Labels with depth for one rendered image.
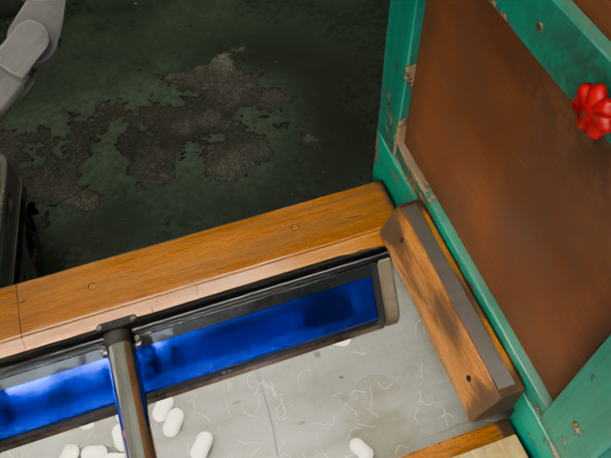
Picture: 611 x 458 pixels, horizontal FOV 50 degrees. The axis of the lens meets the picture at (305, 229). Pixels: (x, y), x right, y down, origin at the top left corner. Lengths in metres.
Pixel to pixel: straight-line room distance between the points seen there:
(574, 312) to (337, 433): 0.36
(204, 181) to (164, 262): 1.09
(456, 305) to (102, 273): 0.52
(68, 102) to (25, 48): 1.58
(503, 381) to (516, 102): 0.33
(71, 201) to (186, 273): 1.19
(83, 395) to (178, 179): 1.56
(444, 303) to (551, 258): 0.20
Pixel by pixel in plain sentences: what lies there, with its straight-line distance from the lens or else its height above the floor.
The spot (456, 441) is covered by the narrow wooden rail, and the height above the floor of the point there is 0.76.
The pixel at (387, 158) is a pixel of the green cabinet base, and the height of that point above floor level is 0.82.
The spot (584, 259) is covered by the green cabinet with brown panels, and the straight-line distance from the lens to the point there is 0.65.
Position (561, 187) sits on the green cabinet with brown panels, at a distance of 0.64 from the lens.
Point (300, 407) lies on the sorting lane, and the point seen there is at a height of 0.74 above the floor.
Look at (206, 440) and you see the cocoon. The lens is 0.88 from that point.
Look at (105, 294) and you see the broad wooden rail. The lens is 0.99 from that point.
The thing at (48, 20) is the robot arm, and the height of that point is 1.09.
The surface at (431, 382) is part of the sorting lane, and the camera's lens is 0.93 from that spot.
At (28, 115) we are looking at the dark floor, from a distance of 2.45.
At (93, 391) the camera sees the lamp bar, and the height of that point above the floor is 1.08.
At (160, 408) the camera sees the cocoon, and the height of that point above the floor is 0.76.
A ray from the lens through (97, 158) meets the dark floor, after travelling 2.23.
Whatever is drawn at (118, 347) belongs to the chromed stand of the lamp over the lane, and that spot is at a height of 1.12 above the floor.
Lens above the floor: 1.59
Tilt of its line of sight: 55 degrees down
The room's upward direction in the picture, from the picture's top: 2 degrees counter-clockwise
